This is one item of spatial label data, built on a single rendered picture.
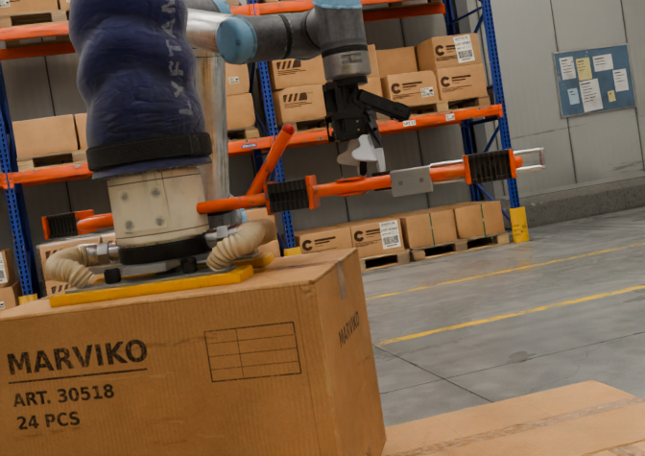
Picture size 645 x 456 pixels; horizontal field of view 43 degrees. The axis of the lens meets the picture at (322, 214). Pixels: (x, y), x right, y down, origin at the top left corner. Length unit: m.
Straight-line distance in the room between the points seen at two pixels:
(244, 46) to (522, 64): 10.04
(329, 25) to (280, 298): 0.56
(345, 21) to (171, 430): 0.80
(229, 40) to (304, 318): 0.61
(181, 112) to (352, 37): 0.36
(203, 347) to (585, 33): 11.04
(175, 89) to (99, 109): 0.13
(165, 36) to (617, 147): 10.96
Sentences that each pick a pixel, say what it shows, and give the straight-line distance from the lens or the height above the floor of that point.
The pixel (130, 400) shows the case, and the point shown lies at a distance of 1.42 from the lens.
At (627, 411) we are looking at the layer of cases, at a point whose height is 0.54.
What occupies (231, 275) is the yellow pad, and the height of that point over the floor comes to 0.97.
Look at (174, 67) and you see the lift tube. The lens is 1.48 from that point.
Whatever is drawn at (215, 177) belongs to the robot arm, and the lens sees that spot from 2.30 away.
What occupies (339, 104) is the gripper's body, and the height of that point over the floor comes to 1.24.
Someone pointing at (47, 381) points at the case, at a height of 0.84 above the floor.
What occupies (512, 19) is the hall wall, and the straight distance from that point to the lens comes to 11.60.
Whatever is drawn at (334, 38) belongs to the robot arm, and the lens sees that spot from 1.59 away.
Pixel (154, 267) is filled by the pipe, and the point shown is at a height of 1.00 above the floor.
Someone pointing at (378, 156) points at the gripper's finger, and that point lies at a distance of 1.54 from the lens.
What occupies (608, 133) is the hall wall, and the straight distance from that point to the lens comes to 12.13.
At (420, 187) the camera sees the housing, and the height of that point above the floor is 1.06.
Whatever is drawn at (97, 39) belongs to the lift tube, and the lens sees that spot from 1.49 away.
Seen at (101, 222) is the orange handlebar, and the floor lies 1.09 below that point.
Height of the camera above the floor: 1.11
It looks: 3 degrees down
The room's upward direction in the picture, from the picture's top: 9 degrees counter-clockwise
